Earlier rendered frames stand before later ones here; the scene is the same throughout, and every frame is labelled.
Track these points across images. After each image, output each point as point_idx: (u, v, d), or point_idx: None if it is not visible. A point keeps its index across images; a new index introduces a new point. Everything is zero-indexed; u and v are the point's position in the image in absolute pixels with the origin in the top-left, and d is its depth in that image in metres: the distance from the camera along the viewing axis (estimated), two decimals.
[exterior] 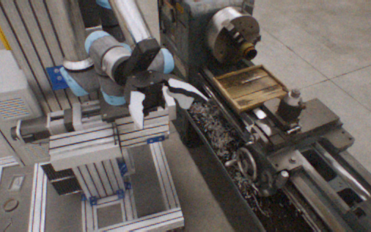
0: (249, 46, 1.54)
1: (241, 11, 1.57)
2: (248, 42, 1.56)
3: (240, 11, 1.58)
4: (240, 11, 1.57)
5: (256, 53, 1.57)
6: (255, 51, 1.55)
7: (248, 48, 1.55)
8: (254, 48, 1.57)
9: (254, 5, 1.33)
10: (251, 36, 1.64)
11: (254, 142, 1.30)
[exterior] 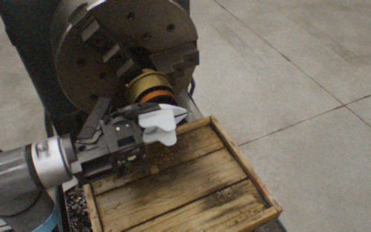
0: (149, 87, 0.51)
1: None
2: (151, 72, 0.53)
3: None
4: None
5: (175, 105, 0.53)
6: (170, 101, 0.52)
7: (148, 91, 0.51)
8: (167, 89, 0.53)
9: None
10: (172, 53, 0.61)
11: None
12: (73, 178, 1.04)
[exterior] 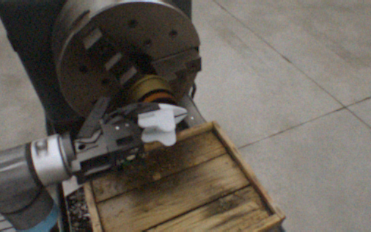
0: (149, 89, 0.51)
1: None
2: (152, 76, 0.53)
3: None
4: None
5: None
6: (171, 103, 0.51)
7: (149, 95, 0.51)
8: (168, 92, 0.53)
9: None
10: (174, 59, 0.60)
11: None
12: (75, 182, 1.04)
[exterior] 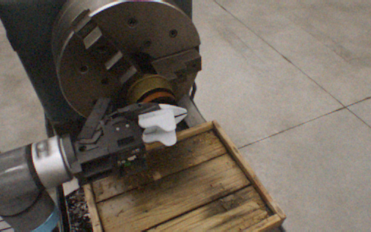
0: (149, 89, 0.50)
1: None
2: (151, 75, 0.52)
3: None
4: None
5: None
6: (171, 103, 0.51)
7: (148, 94, 0.51)
8: (167, 92, 0.53)
9: None
10: (174, 59, 0.60)
11: None
12: (74, 181, 1.04)
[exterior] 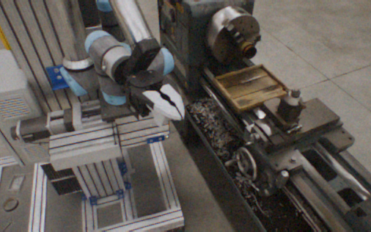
0: (248, 44, 1.54)
1: None
2: (247, 40, 1.56)
3: None
4: None
5: (256, 51, 1.56)
6: (255, 48, 1.55)
7: (248, 45, 1.55)
8: (253, 45, 1.57)
9: None
10: (251, 36, 1.64)
11: (254, 142, 1.30)
12: (185, 102, 2.08)
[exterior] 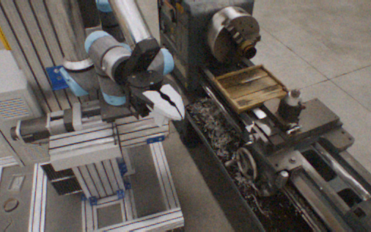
0: (248, 44, 1.55)
1: None
2: (247, 40, 1.57)
3: None
4: None
5: (256, 51, 1.56)
6: (254, 49, 1.55)
7: (247, 46, 1.55)
8: (253, 45, 1.57)
9: None
10: (251, 36, 1.64)
11: (254, 142, 1.30)
12: (185, 102, 2.08)
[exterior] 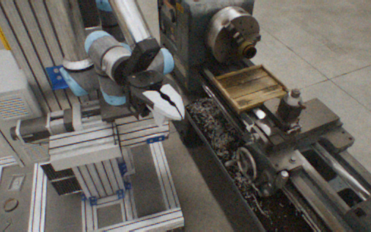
0: (248, 44, 1.55)
1: None
2: (247, 40, 1.56)
3: None
4: None
5: (256, 51, 1.56)
6: (254, 49, 1.55)
7: (247, 46, 1.55)
8: (253, 45, 1.57)
9: None
10: (251, 36, 1.64)
11: (254, 142, 1.30)
12: (185, 102, 2.08)
